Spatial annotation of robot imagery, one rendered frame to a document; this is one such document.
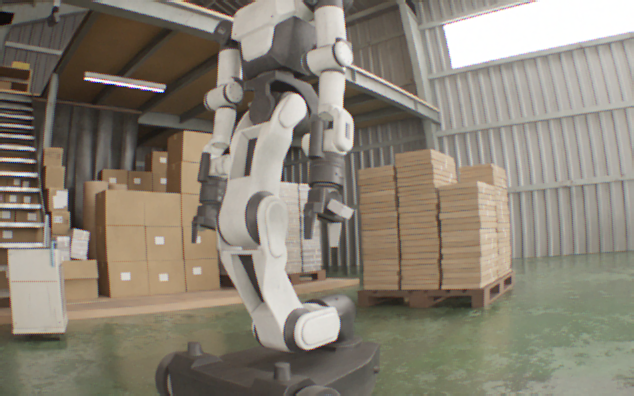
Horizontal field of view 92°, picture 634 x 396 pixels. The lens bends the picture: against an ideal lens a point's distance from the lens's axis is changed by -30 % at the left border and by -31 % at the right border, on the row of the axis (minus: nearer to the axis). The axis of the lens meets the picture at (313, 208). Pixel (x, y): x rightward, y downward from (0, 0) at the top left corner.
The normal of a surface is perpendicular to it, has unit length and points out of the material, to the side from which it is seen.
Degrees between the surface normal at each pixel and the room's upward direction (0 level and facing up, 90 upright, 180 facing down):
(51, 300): 90
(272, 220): 90
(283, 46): 98
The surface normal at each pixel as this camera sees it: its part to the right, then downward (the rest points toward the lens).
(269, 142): 0.73, 0.34
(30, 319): 0.53, -0.09
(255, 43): -0.59, -0.04
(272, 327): -0.55, 0.25
